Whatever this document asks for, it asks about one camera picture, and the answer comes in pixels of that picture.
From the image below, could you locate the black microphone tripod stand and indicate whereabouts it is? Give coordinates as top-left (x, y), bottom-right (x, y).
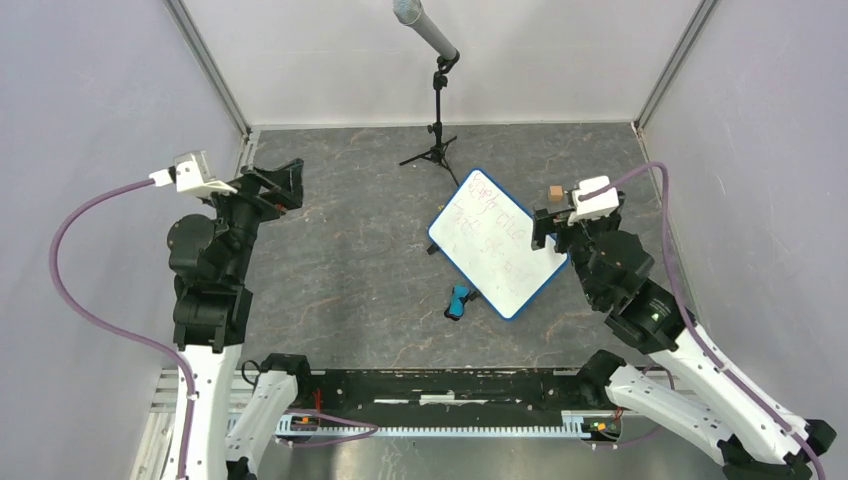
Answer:
top-left (398, 53), bottom-right (460, 186)

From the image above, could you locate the blue whiteboard eraser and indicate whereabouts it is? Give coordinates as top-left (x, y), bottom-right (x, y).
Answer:
top-left (444, 285), bottom-right (480, 321)

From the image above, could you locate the small wooden cube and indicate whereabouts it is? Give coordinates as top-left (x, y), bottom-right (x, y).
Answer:
top-left (547, 185), bottom-right (565, 203)

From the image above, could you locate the slotted cable duct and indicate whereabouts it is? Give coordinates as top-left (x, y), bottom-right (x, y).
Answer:
top-left (273, 413), bottom-right (620, 441)

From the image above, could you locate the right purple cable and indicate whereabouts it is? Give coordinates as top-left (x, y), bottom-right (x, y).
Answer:
top-left (577, 161), bottom-right (828, 480)

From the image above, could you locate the blue framed whiteboard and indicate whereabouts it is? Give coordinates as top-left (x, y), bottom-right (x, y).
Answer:
top-left (427, 168), bottom-right (570, 321)

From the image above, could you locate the grey microphone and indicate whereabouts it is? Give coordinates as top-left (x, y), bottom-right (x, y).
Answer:
top-left (392, 0), bottom-right (459, 61)

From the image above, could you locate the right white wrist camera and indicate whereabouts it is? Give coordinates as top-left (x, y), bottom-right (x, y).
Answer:
top-left (568, 176), bottom-right (620, 224)

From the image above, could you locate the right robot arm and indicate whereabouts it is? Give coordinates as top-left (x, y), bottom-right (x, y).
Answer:
top-left (531, 209), bottom-right (836, 479)

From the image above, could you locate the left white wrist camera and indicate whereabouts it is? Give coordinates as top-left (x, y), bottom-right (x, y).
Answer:
top-left (148, 150), bottom-right (238, 199)

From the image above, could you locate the purple cable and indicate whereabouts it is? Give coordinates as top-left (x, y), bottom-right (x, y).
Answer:
top-left (577, 161), bottom-right (828, 480)
top-left (49, 177), bottom-right (198, 480)

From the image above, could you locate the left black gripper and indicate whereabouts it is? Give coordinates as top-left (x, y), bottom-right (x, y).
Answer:
top-left (202, 157), bottom-right (305, 280)

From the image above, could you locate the aluminium frame rail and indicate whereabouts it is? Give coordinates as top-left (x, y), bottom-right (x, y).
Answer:
top-left (129, 368), bottom-right (750, 480)

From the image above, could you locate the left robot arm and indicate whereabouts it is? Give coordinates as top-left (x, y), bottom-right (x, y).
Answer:
top-left (161, 151), bottom-right (314, 479)

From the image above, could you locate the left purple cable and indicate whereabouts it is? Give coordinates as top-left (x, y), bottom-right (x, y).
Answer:
top-left (49, 177), bottom-right (198, 480)

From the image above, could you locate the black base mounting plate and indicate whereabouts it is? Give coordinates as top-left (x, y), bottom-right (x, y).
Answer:
top-left (293, 368), bottom-right (615, 429)

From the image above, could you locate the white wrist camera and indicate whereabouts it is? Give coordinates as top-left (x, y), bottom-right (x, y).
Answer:
top-left (568, 176), bottom-right (620, 224)
top-left (148, 150), bottom-right (238, 199)

